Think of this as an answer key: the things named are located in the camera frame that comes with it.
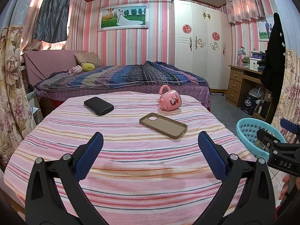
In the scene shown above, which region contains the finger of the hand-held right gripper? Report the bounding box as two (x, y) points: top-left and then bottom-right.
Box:
(256, 129), (280, 152)
(280, 118), (300, 144)

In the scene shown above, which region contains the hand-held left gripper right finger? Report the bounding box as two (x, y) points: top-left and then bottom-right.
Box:
(197, 131), (275, 225)

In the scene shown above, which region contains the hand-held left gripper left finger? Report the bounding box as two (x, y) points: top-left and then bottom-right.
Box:
(25, 132), (104, 225)

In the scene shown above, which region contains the light blue plastic basket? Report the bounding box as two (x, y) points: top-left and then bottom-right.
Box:
(235, 118), (287, 162)

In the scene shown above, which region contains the person's right hand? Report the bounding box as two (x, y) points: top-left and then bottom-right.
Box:
(278, 174), (293, 201)

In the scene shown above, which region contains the floral curtain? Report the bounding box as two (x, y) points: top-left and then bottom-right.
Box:
(0, 0), (37, 171)
(266, 0), (300, 143)

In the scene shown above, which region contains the black bag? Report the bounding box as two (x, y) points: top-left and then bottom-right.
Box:
(241, 94), (257, 116)

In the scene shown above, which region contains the pink striped blanket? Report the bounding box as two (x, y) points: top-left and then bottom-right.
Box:
(3, 91), (258, 225)

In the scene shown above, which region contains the white helmet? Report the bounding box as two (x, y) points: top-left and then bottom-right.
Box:
(248, 88), (263, 99)

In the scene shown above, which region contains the beige phone case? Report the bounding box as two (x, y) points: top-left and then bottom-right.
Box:
(139, 112), (188, 139)

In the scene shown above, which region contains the black hanging coat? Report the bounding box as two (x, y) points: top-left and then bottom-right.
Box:
(260, 12), (287, 101)

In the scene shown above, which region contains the wooden desk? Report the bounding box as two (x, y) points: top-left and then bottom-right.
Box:
(226, 65), (273, 122)

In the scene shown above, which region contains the pink piggy bank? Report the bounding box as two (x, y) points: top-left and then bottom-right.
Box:
(159, 85), (181, 111)

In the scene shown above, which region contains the purple dotted bed skirt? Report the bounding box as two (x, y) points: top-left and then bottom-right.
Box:
(35, 84), (211, 109)

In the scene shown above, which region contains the yellow-green cloth bundle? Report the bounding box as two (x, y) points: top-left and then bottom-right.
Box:
(81, 62), (95, 72)

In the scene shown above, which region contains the white wardrobe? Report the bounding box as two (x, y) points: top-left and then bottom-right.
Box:
(171, 0), (232, 90)

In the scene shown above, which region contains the plaid purple blue blanket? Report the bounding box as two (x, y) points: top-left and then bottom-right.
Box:
(34, 60), (209, 92)

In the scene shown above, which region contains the desk lamp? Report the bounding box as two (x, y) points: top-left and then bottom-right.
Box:
(235, 47), (246, 67)

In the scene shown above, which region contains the beige pillow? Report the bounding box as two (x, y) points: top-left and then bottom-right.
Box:
(73, 52), (102, 66)

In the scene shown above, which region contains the pink bed headboard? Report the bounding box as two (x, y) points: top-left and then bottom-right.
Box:
(23, 50), (86, 87)

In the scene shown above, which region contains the small framed photo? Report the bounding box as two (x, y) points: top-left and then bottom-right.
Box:
(258, 15), (275, 41)

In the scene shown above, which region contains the pink valance curtain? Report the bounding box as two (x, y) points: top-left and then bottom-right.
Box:
(226, 0), (265, 24)

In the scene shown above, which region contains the framed wedding picture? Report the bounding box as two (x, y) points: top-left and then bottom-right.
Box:
(97, 3), (149, 32)

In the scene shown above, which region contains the dark grey curtain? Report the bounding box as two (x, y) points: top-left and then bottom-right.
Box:
(33, 0), (72, 44)

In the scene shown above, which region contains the pink sheer curtain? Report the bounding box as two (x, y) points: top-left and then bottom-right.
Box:
(20, 0), (71, 52)

